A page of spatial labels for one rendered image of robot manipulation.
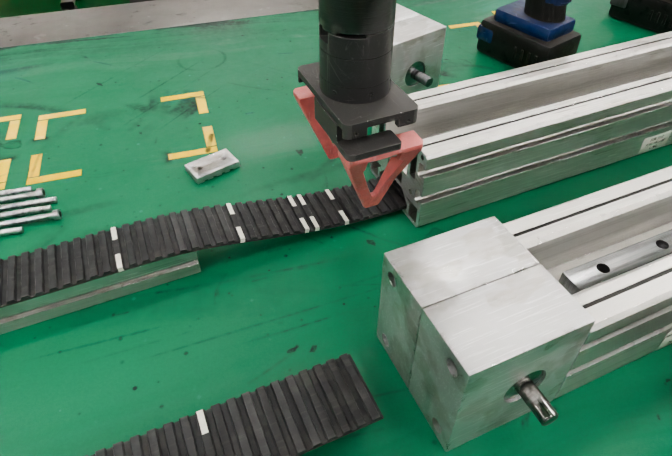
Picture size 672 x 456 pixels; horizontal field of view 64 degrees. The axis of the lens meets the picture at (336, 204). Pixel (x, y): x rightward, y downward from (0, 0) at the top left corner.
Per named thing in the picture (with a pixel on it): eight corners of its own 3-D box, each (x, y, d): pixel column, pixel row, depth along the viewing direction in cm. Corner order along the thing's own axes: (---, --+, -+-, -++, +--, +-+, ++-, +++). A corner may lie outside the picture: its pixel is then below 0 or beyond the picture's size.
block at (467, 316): (466, 488, 34) (496, 415, 27) (376, 335, 42) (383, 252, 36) (577, 431, 36) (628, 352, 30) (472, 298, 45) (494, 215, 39)
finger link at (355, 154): (379, 165, 52) (385, 78, 46) (416, 210, 47) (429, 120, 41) (314, 183, 50) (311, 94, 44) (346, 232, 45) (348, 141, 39)
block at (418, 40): (390, 132, 63) (396, 57, 57) (332, 93, 70) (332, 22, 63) (450, 105, 67) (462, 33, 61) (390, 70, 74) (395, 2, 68)
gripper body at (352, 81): (362, 71, 50) (365, -10, 45) (418, 127, 43) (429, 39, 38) (296, 85, 48) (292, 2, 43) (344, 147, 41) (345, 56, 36)
